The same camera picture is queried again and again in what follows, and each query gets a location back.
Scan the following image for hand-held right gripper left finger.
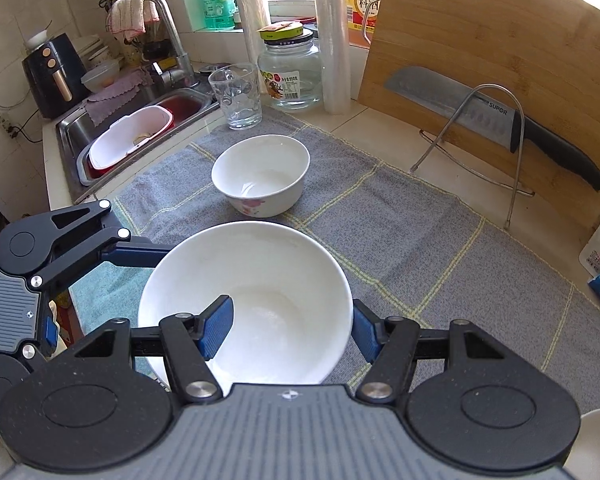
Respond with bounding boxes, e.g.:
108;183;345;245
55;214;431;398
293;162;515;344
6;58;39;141
45;294;236;405

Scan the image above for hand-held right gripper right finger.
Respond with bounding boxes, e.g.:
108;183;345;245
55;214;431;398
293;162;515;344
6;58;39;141
352;298;526;403

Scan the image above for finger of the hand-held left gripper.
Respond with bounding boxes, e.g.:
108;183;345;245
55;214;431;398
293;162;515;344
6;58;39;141
22;285;61;362
30;199;175;288

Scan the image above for large white floral bowl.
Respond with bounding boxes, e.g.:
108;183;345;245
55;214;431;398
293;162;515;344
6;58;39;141
137;222;355;393

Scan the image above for teal cloth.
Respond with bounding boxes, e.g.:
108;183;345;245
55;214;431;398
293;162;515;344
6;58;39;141
69;260;153;336

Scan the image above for white plastic basin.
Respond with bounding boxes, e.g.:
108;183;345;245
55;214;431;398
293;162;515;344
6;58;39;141
88;105;175;171

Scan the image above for grey checked towel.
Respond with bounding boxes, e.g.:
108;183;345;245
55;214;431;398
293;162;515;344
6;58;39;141
112;105;600;411

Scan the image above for steel kitchen sink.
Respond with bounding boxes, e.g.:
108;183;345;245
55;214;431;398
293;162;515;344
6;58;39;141
55;60;221;206

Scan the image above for small white floral bowl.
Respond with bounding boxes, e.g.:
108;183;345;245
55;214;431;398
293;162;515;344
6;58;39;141
211;134;311;219

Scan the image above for red plastic basin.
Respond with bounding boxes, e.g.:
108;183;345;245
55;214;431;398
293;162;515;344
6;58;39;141
87;97;201;179

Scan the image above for purple dish rag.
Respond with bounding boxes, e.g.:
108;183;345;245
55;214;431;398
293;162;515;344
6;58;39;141
84;70;153;127

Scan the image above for clear plastic container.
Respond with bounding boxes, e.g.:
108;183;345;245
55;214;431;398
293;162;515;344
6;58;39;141
81;59;121;92

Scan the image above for clear glass cup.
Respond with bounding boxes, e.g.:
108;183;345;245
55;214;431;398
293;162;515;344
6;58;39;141
208;62;264;131

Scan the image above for black air fryer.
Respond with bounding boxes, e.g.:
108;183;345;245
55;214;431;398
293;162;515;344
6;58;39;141
21;32;91;120

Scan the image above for steel kitchen faucet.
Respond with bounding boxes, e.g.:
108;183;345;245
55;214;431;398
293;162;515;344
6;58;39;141
147;0;201;88

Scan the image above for pink white rag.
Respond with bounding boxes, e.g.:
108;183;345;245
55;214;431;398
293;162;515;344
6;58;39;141
106;0;153;42

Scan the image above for glass jar with green lid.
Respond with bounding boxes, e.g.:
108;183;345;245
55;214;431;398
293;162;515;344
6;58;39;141
257;22;323;111

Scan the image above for white ceramic dish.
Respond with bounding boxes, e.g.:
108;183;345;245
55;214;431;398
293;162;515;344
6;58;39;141
565;408;600;480

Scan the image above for tall plastic wrap roll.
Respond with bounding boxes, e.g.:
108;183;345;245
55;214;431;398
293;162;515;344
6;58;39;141
311;0;352;115

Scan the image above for orange cooking wine bottle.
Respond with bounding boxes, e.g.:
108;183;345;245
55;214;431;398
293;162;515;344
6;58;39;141
344;0;388;50

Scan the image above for bamboo cutting board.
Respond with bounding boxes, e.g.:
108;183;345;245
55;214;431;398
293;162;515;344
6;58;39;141
357;0;600;233

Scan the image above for metal wire rack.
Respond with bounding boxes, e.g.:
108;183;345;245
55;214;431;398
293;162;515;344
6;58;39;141
410;83;536;231

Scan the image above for black-handled kitchen knife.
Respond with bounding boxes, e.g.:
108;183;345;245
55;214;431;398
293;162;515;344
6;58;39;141
383;66;600;192

